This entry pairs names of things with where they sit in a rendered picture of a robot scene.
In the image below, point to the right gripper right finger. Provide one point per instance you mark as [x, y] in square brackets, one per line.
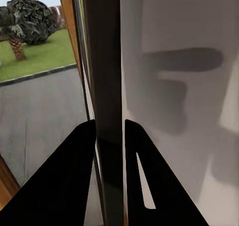
[173, 206]

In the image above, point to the door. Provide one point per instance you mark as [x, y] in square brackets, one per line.
[41, 93]

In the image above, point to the poster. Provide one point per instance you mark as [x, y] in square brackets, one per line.
[97, 25]

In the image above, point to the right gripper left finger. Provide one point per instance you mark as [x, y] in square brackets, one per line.
[57, 194]

